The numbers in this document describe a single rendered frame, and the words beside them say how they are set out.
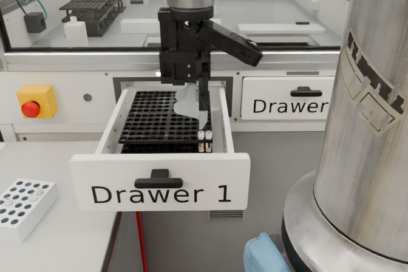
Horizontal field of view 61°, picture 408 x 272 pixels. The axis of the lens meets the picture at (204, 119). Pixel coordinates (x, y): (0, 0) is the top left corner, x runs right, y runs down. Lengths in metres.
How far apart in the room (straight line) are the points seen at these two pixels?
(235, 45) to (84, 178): 0.32
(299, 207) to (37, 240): 0.57
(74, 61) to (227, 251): 0.78
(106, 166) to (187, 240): 0.68
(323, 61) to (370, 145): 0.73
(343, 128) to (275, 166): 0.86
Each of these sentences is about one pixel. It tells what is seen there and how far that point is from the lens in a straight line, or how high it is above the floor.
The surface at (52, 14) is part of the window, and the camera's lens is 0.89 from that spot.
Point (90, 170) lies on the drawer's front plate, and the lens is 0.59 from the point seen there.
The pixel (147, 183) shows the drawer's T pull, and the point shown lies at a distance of 0.54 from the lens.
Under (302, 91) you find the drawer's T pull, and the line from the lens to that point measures 0.84.
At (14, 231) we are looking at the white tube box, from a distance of 0.71.
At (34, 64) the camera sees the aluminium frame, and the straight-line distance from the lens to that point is 0.93.
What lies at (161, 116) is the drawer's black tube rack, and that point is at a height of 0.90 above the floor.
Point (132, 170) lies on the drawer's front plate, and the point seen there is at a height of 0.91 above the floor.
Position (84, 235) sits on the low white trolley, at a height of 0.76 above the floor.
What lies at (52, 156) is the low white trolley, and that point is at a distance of 0.93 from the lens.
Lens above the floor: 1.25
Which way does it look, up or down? 29 degrees down
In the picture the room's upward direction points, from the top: straight up
